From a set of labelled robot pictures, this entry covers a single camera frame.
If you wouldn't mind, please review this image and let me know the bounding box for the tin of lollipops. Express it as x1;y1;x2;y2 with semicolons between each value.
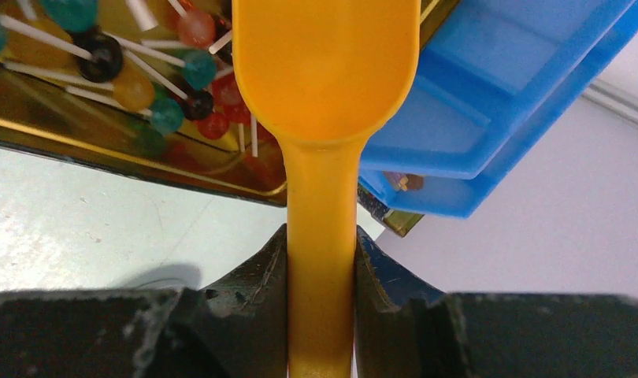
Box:
0;1;456;207

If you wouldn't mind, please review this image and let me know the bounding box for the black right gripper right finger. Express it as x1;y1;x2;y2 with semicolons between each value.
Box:
355;229;638;377

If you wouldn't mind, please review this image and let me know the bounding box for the orange plastic scoop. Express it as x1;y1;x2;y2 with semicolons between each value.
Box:
232;1;421;377

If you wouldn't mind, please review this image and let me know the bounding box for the tin of colourful cube candies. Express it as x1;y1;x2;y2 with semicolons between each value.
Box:
358;184;424;238

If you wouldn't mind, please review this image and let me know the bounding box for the silver metal jar lid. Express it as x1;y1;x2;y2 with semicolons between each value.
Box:
117;263;202;290

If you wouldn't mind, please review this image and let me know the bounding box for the blue bin of candies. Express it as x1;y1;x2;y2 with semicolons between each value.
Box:
359;1;638;218

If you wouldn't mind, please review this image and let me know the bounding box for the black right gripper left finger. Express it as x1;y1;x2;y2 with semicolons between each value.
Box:
0;227;287;377

